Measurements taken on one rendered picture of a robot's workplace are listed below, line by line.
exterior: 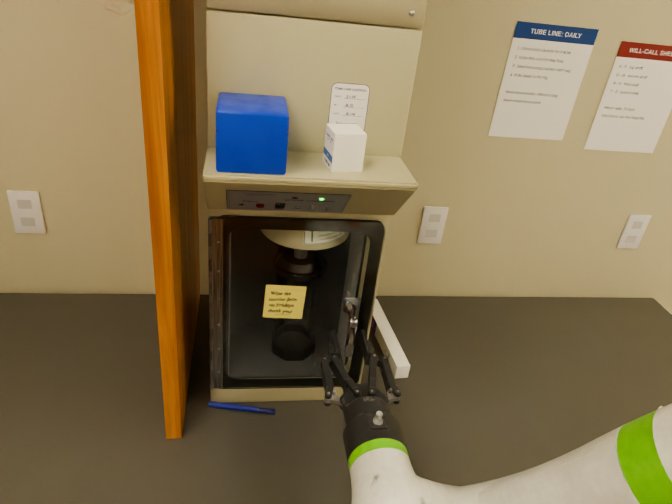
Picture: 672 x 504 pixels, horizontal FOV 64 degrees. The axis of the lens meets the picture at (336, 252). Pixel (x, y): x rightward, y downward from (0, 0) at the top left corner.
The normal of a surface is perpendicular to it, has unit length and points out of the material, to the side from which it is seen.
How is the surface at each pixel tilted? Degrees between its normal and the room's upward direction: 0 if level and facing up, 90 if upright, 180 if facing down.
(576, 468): 69
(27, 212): 90
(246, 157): 90
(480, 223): 90
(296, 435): 0
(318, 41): 90
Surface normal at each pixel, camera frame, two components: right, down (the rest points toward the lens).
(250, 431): 0.11, -0.86
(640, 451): -0.88, -0.39
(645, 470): -0.88, -0.14
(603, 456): -0.87, -0.48
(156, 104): 0.14, 0.51
